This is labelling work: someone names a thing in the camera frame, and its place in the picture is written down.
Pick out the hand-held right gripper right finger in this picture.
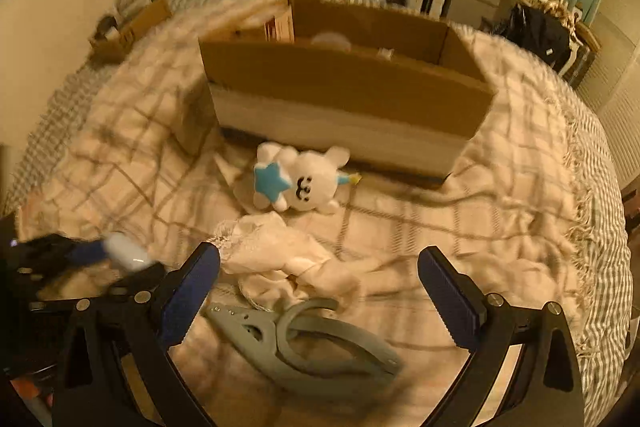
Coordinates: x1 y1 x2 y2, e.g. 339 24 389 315
418 245 585 427

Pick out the grey gingham bedsheet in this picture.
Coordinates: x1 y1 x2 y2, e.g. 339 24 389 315
10 0 634 413

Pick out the white plush toy blue star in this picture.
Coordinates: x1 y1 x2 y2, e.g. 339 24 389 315
252 142 362 214

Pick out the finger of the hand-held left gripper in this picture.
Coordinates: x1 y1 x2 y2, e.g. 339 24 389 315
29 263 167 310
17 234 110 280

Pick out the white crumpled cloth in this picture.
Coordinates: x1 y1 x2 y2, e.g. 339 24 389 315
212 212 382 314

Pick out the large cardboard box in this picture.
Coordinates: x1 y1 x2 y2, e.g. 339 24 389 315
198 0 499 190

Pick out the white plastic bag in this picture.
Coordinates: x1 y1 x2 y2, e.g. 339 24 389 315
116 0 152 16

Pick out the small white bottle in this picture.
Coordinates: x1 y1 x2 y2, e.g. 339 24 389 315
106 232 154 272

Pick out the black clothing pile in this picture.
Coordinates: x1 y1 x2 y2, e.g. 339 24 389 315
501 2 574 68

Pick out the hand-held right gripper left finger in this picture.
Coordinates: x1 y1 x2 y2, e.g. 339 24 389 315
52 242 221 427

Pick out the large grey plastic clip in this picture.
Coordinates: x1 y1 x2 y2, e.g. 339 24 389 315
204 298 405 391

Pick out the cream plaid blanket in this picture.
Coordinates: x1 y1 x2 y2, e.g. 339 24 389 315
15 0 601 427

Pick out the small cardboard box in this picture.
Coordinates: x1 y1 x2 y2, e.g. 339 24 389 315
89 0 174 64

